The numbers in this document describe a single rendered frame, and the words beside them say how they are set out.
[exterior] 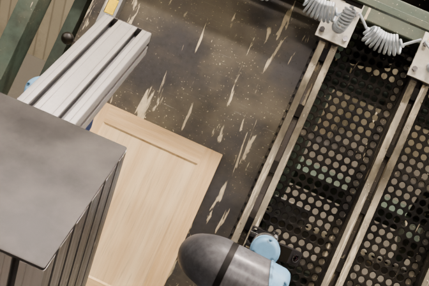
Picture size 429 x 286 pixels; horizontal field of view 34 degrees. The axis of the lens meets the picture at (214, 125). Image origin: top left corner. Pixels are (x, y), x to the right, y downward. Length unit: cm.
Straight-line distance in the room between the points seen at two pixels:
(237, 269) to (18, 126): 64
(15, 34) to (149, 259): 81
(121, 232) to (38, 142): 129
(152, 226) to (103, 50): 112
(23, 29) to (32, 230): 151
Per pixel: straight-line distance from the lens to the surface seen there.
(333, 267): 215
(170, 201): 219
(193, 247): 148
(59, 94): 103
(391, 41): 206
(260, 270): 145
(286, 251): 203
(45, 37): 471
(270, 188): 212
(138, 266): 222
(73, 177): 91
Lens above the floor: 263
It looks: 34 degrees down
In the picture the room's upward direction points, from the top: 21 degrees clockwise
